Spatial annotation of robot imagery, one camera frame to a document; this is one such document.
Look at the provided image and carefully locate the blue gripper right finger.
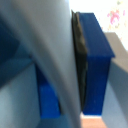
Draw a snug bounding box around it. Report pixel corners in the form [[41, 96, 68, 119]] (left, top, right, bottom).
[[70, 9, 116, 116]]

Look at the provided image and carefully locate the white floral rim plate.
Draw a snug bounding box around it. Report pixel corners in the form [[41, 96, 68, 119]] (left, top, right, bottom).
[[68, 0, 128, 34]]

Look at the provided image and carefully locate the bright blue vase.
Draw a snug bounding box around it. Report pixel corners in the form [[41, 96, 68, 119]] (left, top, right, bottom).
[[0, 0, 85, 128]]

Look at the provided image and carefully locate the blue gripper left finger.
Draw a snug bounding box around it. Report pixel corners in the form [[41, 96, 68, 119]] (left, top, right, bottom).
[[34, 63, 63, 120]]

